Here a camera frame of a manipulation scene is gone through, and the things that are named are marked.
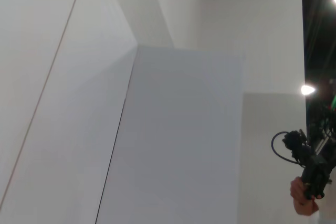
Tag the person's bare hand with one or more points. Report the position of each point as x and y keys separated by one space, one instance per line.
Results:
x=298 y=195

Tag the black handheld controller rig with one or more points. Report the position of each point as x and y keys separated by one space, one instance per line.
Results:
x=316 y=171

